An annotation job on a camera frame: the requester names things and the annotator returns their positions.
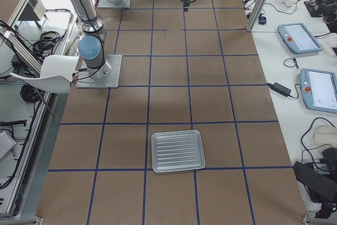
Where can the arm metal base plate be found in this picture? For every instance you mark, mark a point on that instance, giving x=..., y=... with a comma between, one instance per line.
x=110, y=77
x=115, y=4

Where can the blue teach pendant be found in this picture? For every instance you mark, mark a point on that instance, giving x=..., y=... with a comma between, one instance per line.
x=298, y=38
x=318, y=90

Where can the front aluminium frame post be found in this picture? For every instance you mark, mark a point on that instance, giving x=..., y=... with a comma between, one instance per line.
x=259, y=1

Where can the upper blue teach pendant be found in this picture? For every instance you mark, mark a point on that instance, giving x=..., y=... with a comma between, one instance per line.
x=298, y=38

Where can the lower blue teach pendant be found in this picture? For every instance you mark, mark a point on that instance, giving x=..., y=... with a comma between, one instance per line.
x=318, y=90

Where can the silver metal tray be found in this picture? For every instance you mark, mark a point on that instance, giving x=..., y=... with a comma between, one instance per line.
x=177, y=151

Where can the black power brick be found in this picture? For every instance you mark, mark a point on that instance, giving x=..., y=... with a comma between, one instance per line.
x=281, y=89

